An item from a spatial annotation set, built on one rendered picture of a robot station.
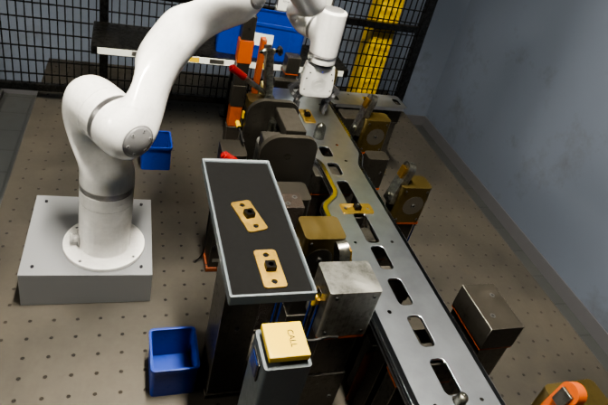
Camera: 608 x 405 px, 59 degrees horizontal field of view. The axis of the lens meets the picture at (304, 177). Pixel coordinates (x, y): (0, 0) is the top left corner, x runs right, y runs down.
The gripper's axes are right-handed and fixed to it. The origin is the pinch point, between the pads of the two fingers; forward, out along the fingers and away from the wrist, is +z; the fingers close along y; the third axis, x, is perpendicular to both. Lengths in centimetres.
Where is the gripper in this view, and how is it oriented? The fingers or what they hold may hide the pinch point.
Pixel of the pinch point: (308, 108)
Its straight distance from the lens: 168.5
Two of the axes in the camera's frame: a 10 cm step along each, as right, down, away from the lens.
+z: -2.1, 8.1, 5.4
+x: -2.6, -5.8, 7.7
